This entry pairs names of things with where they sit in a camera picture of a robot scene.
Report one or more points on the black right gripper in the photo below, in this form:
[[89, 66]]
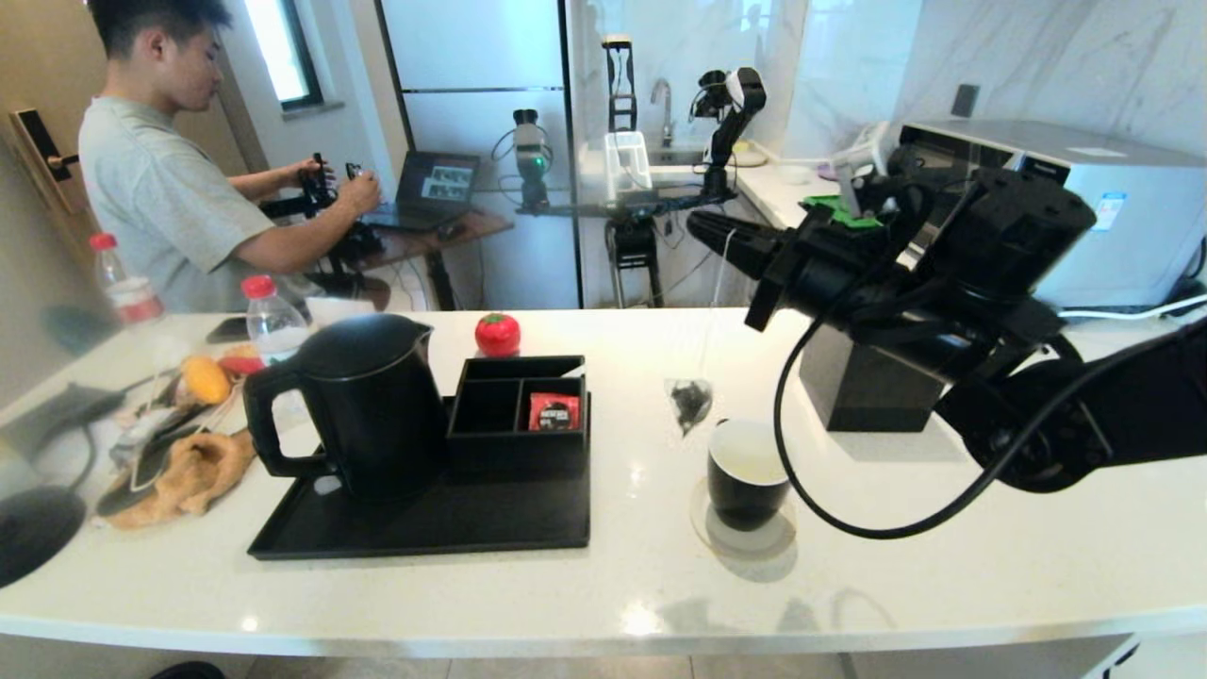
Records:
[[830, 273]]

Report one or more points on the black electric kettle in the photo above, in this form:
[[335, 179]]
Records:
[[368, 424]]

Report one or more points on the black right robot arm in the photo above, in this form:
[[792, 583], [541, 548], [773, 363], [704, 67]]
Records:
[[1037, 283]]

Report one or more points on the white kitchen cabinet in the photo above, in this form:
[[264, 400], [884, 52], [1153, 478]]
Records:
[[754, 269]]

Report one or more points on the pale yellow plate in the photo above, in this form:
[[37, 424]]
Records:
[[752, 156]]

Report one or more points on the white small bowl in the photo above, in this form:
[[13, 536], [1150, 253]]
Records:
[[794, 174]]

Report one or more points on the black metal stand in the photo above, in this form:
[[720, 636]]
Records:
[[636, 250]]

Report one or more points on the purple plate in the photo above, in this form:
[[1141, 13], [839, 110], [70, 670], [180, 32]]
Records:
[[826, 172]]

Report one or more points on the green tray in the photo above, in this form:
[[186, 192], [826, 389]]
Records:
[[849, 212]]

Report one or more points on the white plastic rack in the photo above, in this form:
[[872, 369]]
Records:
[[627, 165]]

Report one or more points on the black white robot device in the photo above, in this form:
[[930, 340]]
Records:
[[731, 104]]

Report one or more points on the chrome kitchen faucet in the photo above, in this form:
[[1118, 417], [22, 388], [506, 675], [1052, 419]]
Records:
[[669, 118]]

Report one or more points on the black tissue box white lid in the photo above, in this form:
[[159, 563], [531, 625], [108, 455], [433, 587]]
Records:
[[868, 391]]

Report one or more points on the black device with green light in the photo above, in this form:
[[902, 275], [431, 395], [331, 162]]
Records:
[[531, 160]]

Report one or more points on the black mug white inside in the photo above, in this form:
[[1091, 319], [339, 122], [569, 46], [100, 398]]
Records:
[[745, 490]]

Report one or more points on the red coffee sachet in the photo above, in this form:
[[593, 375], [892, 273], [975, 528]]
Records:
[[554, 412]]

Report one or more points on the red tomato-shaped timer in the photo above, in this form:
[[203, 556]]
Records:
[[497, 335]]

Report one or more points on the brown wooden desk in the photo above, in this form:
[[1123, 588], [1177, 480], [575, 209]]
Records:
[[471, 231]]

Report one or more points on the white round coaster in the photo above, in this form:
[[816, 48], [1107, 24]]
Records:
[[754, 545]]

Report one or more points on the black compartment organizer box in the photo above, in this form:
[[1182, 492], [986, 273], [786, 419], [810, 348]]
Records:
[[514, 453]]

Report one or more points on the black laptop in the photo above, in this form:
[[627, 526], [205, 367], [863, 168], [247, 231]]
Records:
[[434, 184]]

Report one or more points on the grey refrigerator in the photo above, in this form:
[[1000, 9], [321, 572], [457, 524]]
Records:
[[471, 57]]

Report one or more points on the black teleoperation controller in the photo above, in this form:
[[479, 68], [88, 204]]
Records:
[[325, 198]]

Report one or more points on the silver microwave oven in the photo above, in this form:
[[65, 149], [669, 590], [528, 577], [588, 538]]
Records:
[[1150, 226]]

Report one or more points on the black serving tray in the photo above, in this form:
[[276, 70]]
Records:
[[424, 528]]

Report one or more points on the clear water bottle red cap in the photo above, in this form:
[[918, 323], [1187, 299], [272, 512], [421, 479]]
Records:
[[273, 325], [132, 297]]

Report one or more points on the pink red toy pepper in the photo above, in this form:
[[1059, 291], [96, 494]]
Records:
[[240, 365]]

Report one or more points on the black phone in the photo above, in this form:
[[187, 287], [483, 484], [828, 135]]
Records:
[[229, 330]]

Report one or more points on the yellow toy corn cob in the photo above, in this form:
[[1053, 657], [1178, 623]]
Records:
[[207, 380]]

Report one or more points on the person in grey t-shirt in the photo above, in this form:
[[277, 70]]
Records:
[[170, 207]]

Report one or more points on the brown crumpled cloth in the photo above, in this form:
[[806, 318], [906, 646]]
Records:
[[207, 471]]

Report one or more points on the teal chair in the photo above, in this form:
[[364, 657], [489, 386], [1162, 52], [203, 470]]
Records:
[[80, 330]]

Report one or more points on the grey folded cloth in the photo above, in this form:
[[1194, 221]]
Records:
[[57, 415]]

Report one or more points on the black round flat object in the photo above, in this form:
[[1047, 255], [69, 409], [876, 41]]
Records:
[[38, 533]]

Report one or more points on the black wall socket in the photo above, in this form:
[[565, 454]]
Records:
[[964, 101]]

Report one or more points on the window with dark frame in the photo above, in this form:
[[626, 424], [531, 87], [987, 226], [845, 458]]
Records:
[[276, 47]]

